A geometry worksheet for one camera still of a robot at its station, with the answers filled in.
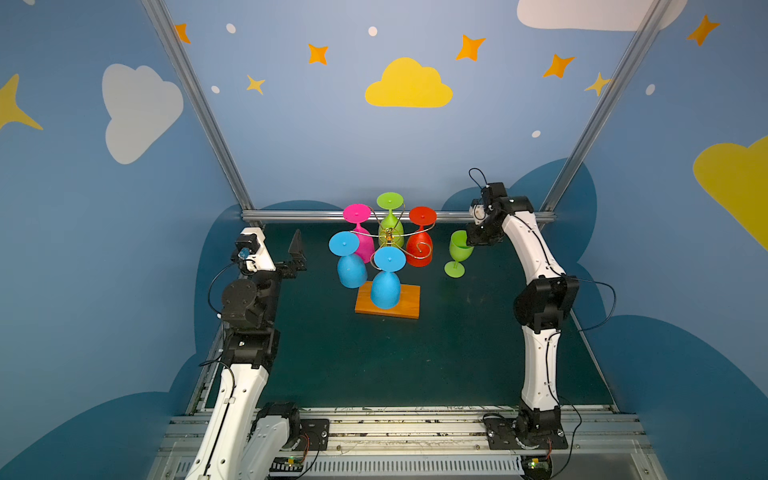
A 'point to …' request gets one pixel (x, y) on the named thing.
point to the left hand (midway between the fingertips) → (272, 232)
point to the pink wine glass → (359, 213)
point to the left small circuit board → (286, 466)
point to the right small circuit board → (536, 467)
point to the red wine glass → (419, 244)
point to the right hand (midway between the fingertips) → (475, 237)
